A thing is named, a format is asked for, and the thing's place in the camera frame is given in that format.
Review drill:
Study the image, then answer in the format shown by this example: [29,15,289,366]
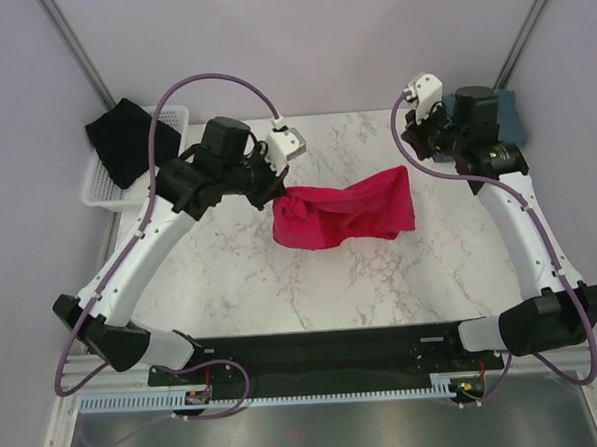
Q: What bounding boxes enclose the light blue cable duct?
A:
[78,374,471,415]

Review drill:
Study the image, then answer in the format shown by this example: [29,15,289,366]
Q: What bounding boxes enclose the black t shirt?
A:
[83,94,185,192]

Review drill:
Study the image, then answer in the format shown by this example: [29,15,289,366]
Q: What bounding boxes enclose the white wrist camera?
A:
[264,117,307,176]
[404,73,443,124]

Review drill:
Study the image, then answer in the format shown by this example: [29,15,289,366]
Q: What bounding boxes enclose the left aluminium corner rail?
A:
[34,0,116,108]

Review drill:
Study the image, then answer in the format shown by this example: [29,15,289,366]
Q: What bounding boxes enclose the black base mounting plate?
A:
[148,322,503,397]

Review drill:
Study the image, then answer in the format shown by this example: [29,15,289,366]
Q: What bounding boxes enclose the white perforated plastic basket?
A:
[81,105,190,213]

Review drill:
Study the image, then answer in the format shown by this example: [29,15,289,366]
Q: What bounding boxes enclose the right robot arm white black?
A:
[390,74,597,369]

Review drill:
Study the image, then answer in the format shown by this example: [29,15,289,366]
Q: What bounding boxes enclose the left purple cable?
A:
[38,69,303,447]

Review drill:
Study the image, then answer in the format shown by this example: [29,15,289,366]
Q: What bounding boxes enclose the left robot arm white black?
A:
[53,116,306,383]

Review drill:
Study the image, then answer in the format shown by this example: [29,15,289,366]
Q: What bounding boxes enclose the aluminium corner rail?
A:
[34,0,116,108]
[493,0,552,90]

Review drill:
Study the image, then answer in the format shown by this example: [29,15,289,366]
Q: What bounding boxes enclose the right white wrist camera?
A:
[404,73,443,124]

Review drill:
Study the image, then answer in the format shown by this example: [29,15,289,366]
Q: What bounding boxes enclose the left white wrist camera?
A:
[264,117,307,176]

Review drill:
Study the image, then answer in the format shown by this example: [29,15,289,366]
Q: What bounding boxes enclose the right aluminium corner rail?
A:
[493,0,552,90]

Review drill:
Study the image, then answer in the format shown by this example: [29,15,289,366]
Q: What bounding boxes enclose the red t shirt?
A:
[272,166,416,251]

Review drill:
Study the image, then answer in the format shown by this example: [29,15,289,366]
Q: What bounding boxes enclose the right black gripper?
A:
[400,98,467,163]

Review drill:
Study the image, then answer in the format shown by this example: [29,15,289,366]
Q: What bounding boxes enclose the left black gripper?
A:
[222,142,293,213]

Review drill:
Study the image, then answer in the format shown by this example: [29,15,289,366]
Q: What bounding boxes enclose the blue folded t shirt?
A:
[432,89,527,163]

